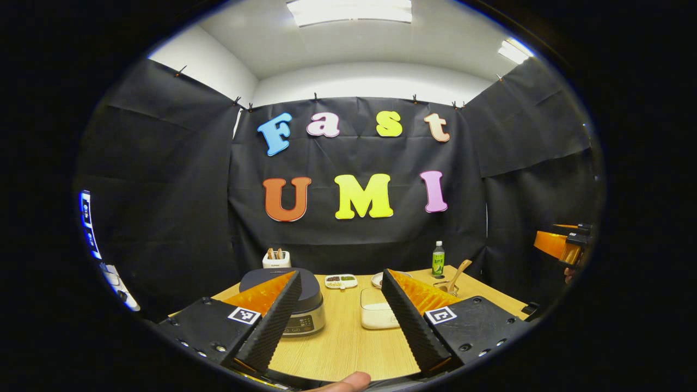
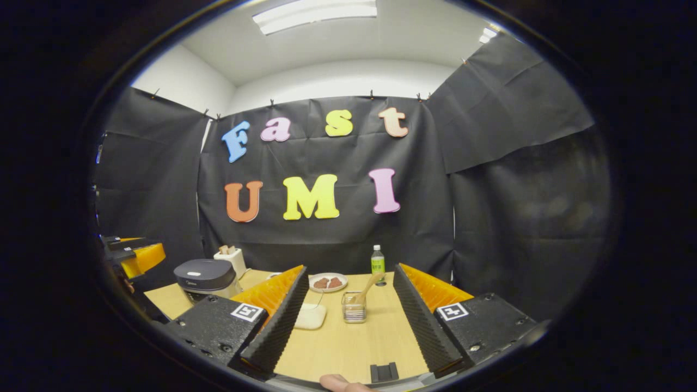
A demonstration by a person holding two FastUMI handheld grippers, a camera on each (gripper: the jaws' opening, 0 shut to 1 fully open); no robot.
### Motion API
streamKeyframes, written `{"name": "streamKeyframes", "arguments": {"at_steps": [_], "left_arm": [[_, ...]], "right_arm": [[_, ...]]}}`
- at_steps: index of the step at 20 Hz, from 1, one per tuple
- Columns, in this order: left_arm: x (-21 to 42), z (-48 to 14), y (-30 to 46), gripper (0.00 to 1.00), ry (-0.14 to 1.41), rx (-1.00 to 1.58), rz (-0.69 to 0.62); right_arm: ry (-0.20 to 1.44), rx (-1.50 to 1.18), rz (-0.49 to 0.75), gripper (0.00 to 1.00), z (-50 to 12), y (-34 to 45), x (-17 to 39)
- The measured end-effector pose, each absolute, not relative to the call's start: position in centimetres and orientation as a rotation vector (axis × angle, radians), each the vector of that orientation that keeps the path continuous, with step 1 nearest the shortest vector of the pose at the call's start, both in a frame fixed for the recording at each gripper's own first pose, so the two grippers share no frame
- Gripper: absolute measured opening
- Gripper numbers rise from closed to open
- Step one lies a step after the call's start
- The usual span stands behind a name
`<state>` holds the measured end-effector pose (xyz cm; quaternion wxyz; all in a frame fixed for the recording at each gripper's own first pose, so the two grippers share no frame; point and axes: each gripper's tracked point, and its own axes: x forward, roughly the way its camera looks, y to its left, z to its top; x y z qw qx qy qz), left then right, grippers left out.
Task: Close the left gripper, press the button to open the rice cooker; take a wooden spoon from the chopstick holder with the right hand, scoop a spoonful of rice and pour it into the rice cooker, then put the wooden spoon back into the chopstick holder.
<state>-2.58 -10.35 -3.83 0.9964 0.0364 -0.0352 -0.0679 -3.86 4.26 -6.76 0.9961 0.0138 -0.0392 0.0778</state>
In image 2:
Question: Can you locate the dark grey rice cooker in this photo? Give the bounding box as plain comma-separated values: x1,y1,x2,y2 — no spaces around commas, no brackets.
173,259,243,305

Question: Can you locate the metal wire chopstick holder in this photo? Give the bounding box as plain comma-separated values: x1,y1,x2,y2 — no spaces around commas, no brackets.
341,291,368,324

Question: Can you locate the white round plate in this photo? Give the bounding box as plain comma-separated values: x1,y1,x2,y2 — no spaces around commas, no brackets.
308,272,349,293

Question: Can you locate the white container with wooden sticks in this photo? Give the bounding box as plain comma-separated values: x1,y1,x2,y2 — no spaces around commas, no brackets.
213,245,248,279

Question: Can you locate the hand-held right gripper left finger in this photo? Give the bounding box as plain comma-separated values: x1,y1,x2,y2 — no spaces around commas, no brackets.
163,265,310,380

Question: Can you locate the wooden spoon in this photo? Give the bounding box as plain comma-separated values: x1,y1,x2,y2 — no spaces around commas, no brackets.
348,272,384,305

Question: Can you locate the black backdrop cloth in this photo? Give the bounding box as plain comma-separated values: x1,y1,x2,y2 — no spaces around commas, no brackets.
93,30,610,322

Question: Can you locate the green tea bottle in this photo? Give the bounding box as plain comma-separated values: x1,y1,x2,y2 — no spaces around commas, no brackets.
371,244,387,286

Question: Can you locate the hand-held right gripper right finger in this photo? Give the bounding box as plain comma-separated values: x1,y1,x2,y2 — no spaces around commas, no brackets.
393,263,545,379

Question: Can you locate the long ceiling light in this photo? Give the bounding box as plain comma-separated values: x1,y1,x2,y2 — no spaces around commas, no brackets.
252,0,378,36

